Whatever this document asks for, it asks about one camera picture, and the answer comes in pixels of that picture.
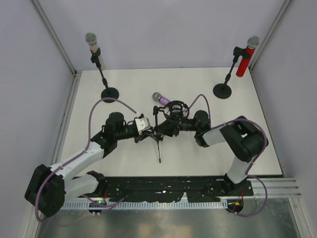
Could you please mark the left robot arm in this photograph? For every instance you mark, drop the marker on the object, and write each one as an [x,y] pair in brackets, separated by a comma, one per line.
[50,187]

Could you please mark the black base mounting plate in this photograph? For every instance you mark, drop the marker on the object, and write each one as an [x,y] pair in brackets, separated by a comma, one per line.
[171,189]

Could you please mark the white slotted cable duct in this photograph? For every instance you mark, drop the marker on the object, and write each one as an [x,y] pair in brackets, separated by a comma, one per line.
[81,204]

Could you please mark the purple glitter microphone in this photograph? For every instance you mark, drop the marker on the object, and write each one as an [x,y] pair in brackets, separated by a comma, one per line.
[157,97]

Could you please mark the round-base mic stand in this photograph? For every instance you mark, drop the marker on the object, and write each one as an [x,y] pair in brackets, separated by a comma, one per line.
[223,90]
[108,92]

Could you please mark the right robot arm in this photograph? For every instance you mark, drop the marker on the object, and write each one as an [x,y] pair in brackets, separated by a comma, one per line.
[245,138]

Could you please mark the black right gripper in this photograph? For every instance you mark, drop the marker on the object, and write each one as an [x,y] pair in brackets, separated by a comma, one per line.
[167,124]

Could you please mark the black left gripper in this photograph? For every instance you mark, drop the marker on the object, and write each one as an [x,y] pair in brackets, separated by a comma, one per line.
[144,134]

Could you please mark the silver glitter microphone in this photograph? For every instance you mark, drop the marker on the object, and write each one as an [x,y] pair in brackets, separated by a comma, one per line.
[95,50]

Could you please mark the red glitter microphone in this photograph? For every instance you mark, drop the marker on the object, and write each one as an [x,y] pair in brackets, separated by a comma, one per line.
[252,44]

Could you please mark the black tripod shock-mount stand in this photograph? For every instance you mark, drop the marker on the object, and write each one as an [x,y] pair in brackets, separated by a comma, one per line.
[175,111]

